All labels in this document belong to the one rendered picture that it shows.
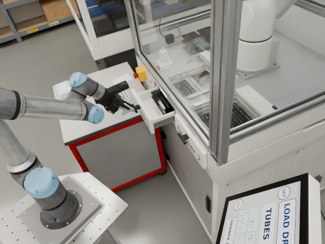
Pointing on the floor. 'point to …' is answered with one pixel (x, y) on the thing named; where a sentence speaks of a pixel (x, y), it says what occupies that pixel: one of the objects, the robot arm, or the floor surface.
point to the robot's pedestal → (109, 238)
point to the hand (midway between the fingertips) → (132, 107)
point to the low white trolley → (115, 139)
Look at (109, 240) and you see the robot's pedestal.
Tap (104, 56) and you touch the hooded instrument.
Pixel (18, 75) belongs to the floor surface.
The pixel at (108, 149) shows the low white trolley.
